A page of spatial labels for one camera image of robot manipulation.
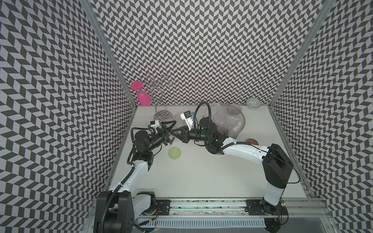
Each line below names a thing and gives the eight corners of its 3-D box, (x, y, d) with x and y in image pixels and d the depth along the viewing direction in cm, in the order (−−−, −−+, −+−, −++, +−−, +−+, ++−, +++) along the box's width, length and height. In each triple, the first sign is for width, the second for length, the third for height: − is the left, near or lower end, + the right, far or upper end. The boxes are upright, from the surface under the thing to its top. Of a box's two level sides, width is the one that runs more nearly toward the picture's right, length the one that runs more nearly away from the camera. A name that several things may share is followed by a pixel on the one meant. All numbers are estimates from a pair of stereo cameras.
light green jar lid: (168, 159, 91) (167, 157, 90) (169, 148, 96) (169, 146, 95) (180, 159, 91) (180, 157, 90) (181, 148, 96) (181, 146, 95)
